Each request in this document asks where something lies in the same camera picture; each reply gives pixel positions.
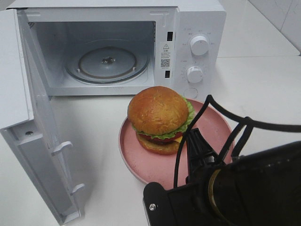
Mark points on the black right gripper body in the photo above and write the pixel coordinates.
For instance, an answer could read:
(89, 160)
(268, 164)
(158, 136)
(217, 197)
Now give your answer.
(190, 203)

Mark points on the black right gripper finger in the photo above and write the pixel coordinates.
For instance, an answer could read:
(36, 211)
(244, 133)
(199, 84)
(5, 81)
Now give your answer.
(200, 155)
(157, 205)

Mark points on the pink round plate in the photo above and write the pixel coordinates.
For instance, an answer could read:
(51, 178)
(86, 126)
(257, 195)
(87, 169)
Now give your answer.
(152, 167)

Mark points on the burger with lettuce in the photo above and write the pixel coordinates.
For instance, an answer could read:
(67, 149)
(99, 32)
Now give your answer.
(160, 116)

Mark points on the round white door button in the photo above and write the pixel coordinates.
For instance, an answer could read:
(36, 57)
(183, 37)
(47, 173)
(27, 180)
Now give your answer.
(190, 93)

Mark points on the white microwave door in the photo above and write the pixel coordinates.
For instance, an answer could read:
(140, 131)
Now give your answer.
(26, 118)

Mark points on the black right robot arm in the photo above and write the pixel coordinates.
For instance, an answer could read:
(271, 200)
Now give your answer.
(261, 189)

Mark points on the lower white timer knob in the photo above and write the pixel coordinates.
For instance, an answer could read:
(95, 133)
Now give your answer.
(194, 74)

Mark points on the upper white power knob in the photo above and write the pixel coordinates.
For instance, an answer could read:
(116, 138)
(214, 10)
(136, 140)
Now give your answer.
(199, 45)

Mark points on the white warning label sticker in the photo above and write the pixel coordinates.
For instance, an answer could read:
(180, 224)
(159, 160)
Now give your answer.
(165, 55)

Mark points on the white microwave oven body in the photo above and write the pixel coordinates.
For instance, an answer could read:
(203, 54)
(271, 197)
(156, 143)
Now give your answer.
(61, 25)

